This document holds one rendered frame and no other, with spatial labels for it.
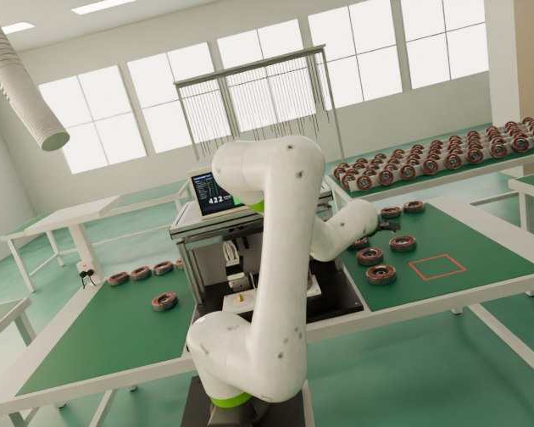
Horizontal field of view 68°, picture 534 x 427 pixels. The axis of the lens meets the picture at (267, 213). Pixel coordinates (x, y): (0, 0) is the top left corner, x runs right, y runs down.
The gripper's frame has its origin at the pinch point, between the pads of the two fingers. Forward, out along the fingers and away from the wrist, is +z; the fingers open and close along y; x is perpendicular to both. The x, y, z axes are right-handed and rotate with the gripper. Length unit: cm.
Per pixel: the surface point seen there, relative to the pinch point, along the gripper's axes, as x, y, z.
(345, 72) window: 379, -82, 540
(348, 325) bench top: -33.1, -10.3, -13.1
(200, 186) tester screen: 23, -63, -20
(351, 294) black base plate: -22.8, -10.3, -3.1
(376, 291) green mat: -22.1, -1.7, 2.2
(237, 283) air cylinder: -16, -60, 2
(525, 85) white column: 175, 134, 301
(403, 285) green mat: -20.5, 7.7, 5.1
